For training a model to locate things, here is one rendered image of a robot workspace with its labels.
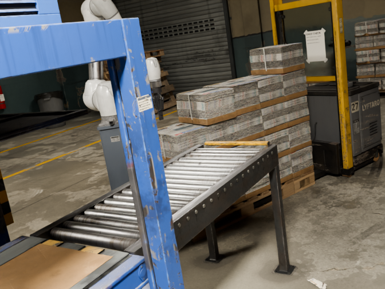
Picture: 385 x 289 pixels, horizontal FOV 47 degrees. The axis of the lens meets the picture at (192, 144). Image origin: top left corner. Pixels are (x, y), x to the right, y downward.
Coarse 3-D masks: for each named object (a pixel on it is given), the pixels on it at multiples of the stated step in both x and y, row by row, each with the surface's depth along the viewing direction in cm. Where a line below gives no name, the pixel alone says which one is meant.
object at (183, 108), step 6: (192, 90) 359; (198, 90) 354; (204, 90) 350; (180, 96) 347; (186, 96) 341; (180, 102) 349; (186, 102) 342; (180, 108) 350; (186, 108) 344; (180, 114) 352; (186, 114) 346
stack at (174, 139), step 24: (240, 120) 350; (264, 120) 366; (168, 144) 324; (192, 144) 322; (288, 144) 386; (288, 168) 390; (264, 192) 374; (288, 192) 392; (240, 216) 362; (192, 240) 332
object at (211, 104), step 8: (224, 88) 341; (232, 88) 337; (192, 96) 334; (200, 96) 326; (208, 96) 325; (216, 96) 329; (224, 96) 334; (232, 96) 339; (192, 104) 336; (200, 104) 328; (208, 104) 326; (216, 104) 330; (224, 104) 335; (232, 104) 340; (200, 112) 331; (208, 112) 327; (216, 112) 331; (224, 112) 336
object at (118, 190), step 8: (200, 144) 288; (184, 152) 275; (168, 160) 263; (176, 160) 262; (128, 184) 228; (112, 192) 220; (120, 192) 221; (96, 200) 211; (80, 208) 204; (88, 208) 203; (64, 216) 197; (72, 216) 195; (56, 224) 189; (40, 232) 183; (48, 232) 184; (56, 240) 187
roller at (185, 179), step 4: (168, 180) 229; (172, 180) 227; (176, 180) 226; (180, 180) 225; (184, 180) 224; (188, 180) 222; (192, 180) 221; (196, 180) 220; (200, 180) 219; (204, 180) 218; (208, 180) 217; (212, 180) 216; (216, 180) 215
